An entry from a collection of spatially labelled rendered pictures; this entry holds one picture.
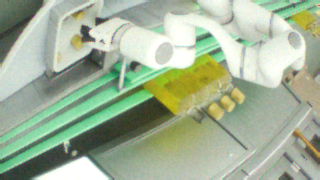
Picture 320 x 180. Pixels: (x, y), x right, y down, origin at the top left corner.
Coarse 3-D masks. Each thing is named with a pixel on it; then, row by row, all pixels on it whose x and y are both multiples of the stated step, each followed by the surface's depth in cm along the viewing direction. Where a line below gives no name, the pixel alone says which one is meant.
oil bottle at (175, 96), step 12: (144, 84) 167; (156, 84) 163; (168, 84) 162; (180, 84) 163; (156, 96) 165; (168, 96) 161; (180, 96) 160; (192, 96) 160; (168, 108) 163; (180, 108) 159
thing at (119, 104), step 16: (288, 16) 232; (128, 96) 166; (144, 96) 167; (96, 112) 159; (112, 112) 160; (64, 128) 151; (80, 128) 153; (32, 144) 141; (48, 144) 143; (0, 160) 130; (16, 160) 133
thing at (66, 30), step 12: (96, 0) 139; (72, 12) 134; (96, 12) 145; (60, 24) 133; (72, 24) 149; (84, 24) 152; (60, 36) 148; (72, 36) 153; (60, 48) 152; (72, 48) 154; (84, 48) 155; (60, 60) 149; (72, 60) 150
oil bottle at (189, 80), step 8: (168, 72) 167; (176, 72) 167; (184, 72) 167; (184, 80) 165; (192, 80) 165; (200, 80) 166; (192, 88) 163; (200, 88) 164; (200, 96) 162; (208, 96) 164; (200, 104) 163
